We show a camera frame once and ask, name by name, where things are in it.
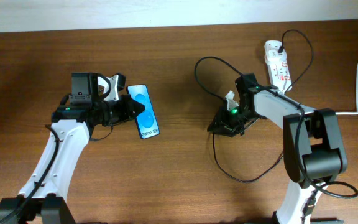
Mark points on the white power strip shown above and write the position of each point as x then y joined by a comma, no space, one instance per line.
279,73

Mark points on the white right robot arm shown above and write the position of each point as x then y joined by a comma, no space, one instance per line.
313,149

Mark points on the white charger adapter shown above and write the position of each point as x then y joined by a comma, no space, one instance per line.
273,56

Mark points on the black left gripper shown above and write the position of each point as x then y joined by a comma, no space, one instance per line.
128,112

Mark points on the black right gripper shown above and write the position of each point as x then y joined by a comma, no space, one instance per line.
224,124

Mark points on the blue smartphone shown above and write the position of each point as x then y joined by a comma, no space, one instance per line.
146,122

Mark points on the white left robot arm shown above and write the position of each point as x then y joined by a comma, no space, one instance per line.
45,193

